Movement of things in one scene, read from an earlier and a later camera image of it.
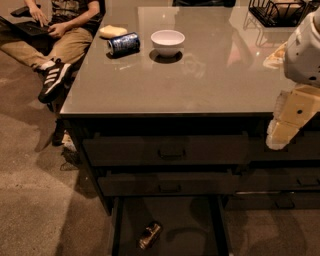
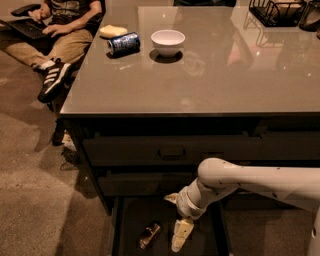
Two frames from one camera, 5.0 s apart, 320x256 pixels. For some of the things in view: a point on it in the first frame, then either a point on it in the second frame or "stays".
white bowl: x=168 y=42 stays
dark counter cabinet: x=206 y=166 stays
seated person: x=72 y=23 stays
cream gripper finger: x=294 y=108 → x=191 y=203
